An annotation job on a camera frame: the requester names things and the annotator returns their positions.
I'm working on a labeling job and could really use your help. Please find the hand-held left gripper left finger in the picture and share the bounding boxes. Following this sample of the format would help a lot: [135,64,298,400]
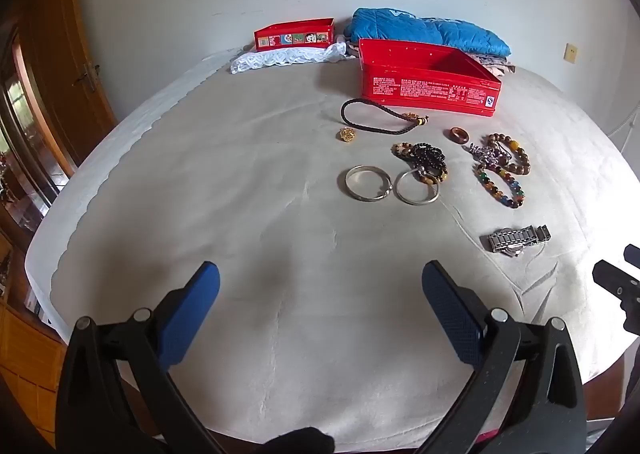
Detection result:
[55,261,236,454]

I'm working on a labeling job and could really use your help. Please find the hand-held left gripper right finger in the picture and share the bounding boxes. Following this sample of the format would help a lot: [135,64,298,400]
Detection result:
[415,260,587,454]

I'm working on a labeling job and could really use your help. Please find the silver chain bracelet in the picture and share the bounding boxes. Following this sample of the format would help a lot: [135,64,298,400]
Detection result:
[467,144,503,172]

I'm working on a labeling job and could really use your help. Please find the red tin box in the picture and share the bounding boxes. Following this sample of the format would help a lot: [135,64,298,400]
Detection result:
[358,38,502,118]

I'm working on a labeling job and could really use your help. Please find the silver metal wristwatch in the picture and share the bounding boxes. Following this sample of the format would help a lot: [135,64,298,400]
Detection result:
[480,225,552,259]

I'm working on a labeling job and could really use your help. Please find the silver bangle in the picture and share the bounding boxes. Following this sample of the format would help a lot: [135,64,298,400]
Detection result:
[345,165,392,203]
[393,170,441,206]

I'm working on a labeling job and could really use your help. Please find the wooden glass-front cabinet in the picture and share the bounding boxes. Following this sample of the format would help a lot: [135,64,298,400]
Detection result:
[0,28,71,452]

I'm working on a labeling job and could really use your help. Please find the folded patterned clothes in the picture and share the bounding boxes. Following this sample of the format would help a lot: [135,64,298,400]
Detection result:
[465,51,518,82]

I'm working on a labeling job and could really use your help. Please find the white lace cloth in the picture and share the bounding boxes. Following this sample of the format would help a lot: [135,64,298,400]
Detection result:
[230,42,348,75]

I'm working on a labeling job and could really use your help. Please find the blue quilted jacket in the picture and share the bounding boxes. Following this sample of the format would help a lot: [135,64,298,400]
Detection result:
[348,8,512,59]

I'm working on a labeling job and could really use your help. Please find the wooden door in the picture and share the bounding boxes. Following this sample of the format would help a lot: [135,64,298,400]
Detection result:
[17,0,118,175]

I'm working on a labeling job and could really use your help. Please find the red tin lid with pictures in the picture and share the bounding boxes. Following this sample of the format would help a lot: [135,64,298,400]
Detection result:
[254,18,336,53]

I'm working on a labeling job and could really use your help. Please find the multicoloured bead bracelet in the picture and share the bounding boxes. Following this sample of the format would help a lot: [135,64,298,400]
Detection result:
[474,169,527,209]

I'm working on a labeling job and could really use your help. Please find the white cable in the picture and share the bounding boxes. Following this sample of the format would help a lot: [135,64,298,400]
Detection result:
[607,104,640,135]

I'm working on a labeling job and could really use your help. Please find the wooden bead bracelet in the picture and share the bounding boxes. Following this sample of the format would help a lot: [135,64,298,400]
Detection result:
[481,133,530,175]

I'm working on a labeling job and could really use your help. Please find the black cord necklace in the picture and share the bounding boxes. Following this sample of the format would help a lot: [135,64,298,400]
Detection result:
[341,98,431,131]

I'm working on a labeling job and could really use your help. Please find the metal door handle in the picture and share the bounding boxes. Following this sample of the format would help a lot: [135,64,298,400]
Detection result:
[72,62,101,93]

